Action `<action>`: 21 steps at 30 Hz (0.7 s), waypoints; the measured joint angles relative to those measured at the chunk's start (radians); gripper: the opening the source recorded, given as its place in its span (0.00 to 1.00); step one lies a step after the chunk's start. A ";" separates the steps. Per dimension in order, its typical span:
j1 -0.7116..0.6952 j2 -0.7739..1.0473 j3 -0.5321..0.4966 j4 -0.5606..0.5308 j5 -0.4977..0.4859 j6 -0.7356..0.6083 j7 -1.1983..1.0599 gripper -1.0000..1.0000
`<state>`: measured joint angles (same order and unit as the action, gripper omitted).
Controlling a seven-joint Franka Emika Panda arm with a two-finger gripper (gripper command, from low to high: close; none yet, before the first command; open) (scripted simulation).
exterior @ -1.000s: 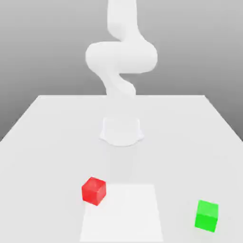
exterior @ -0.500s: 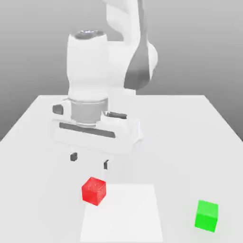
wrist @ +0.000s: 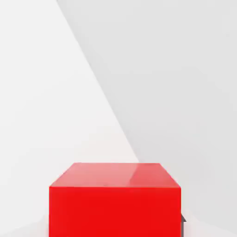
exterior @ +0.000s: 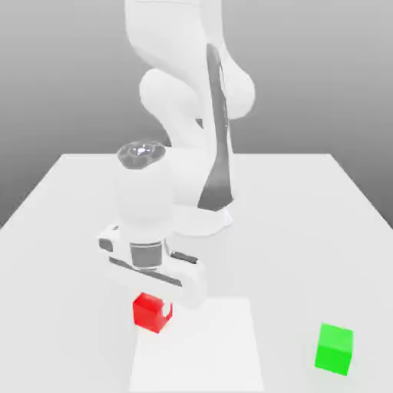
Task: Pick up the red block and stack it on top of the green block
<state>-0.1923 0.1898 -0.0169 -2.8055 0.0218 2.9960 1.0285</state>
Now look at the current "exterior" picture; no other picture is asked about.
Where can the small red cube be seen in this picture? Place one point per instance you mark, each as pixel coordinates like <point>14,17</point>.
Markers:
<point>147,313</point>

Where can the small green cube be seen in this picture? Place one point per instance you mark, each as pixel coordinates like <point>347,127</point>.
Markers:
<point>334,350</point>

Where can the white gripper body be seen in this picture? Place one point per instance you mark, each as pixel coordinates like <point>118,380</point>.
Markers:
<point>190,284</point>

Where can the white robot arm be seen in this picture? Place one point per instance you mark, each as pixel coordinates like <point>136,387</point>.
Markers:
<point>172,101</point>

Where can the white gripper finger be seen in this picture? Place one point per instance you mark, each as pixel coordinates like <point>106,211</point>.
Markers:
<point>167,310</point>

